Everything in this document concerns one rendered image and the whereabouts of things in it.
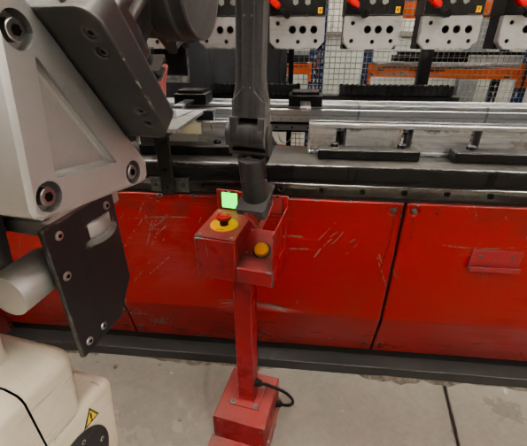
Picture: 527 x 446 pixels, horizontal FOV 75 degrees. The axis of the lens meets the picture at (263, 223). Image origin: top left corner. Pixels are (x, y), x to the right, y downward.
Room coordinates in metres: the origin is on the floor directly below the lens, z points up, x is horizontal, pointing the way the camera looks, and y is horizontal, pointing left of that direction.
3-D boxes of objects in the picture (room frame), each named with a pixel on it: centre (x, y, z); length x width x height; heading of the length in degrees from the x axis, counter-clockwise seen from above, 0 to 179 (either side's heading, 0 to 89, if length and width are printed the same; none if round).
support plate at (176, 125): (1.01, 0.29, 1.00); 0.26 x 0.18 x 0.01; 174
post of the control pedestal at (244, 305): (0.78, 0.05, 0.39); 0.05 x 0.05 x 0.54; 74
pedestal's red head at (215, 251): (0.78, 0.05, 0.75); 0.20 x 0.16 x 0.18; 74
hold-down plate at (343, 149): (1.04, -0.32, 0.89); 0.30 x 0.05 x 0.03; 84
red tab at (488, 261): (0.90, -0.73, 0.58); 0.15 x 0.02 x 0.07; 84
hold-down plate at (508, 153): (1.00, -0.72, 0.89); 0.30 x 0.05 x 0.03; 84
